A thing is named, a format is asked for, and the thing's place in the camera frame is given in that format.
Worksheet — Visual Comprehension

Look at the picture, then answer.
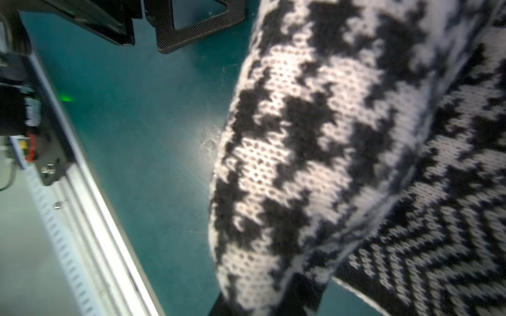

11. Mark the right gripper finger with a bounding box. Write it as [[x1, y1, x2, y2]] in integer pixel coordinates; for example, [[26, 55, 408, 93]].
[[208, 293, 235, 316]]

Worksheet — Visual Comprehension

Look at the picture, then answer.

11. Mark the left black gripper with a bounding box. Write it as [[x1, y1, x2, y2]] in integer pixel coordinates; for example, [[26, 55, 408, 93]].
[[39, 0, 248, 55]]

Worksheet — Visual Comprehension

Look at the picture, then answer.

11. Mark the black white patterned scarf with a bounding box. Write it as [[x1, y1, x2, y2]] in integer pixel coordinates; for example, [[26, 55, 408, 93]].
[[208, 1, 505, 315]]

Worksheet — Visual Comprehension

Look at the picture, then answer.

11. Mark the aluminium front rail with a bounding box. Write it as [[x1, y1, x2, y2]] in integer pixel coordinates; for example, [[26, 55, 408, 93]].
[[26, 53, 165, 315]]

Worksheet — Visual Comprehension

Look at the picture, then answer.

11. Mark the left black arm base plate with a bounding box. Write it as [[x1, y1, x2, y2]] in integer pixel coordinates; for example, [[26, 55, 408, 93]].
[[1, 53, 75, 186]]

